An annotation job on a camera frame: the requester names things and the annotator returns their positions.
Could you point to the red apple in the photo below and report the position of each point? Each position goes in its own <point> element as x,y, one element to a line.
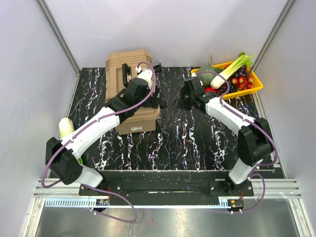
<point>209,89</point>

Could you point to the yellow plastic tray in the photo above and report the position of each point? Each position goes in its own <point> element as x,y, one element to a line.
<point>257,83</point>

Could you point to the leek with green leaves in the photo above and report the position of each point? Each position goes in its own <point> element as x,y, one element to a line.
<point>242,60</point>

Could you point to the dark grape bunch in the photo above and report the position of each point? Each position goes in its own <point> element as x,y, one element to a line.
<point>242,71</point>

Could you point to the green melon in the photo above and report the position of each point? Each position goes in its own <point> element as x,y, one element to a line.
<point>206,74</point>

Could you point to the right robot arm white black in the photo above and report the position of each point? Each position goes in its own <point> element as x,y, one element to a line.
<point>254,142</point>

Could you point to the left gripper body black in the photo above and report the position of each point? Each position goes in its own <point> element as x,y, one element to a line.
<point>151,102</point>

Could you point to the napa cabbage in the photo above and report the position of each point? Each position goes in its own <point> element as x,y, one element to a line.
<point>66,128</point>

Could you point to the avocado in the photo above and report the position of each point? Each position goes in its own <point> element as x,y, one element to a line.
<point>218,70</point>

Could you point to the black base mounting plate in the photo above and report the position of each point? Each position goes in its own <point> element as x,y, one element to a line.
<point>169,178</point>

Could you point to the tan plastic tool box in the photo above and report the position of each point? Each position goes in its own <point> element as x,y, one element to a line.
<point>120,69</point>

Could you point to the black marble pattern mat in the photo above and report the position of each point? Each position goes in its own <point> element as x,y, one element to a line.
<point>182,140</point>

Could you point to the red yellow cherry cluster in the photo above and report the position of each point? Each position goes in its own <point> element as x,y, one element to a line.
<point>242,83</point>

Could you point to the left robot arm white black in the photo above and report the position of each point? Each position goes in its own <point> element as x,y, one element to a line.
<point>61,155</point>

